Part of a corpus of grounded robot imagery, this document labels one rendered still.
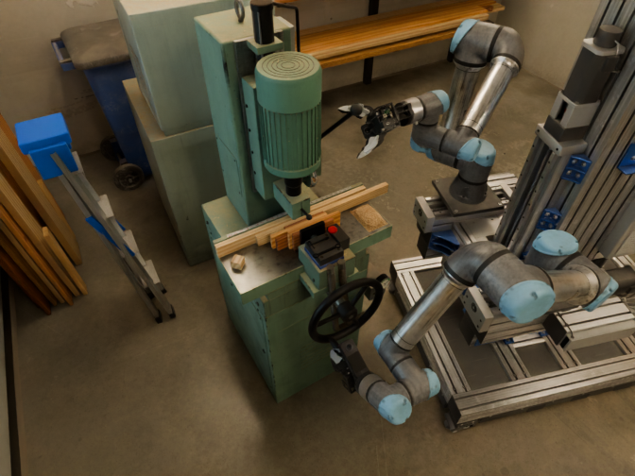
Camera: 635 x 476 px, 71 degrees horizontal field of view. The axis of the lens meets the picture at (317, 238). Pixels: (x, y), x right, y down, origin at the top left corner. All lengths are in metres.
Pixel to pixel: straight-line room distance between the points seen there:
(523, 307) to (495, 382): 1.09
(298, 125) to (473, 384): 1.39
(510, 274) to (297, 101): 0.67
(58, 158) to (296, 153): 0.90
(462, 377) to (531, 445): 0.44
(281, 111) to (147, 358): 1.61
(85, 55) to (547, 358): 2.80
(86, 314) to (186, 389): 0.76
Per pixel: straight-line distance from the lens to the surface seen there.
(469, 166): 1.83
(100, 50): 2.94
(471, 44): 1.69
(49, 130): 1.86
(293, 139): 1.26
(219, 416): 2.23
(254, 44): 1.33
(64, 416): 2.47
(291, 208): 1.45
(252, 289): 1.44
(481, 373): 2.17
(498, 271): 1.13
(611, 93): 1.55
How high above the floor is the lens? 2.04
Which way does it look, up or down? 46 degrees down
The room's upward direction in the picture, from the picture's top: straight up
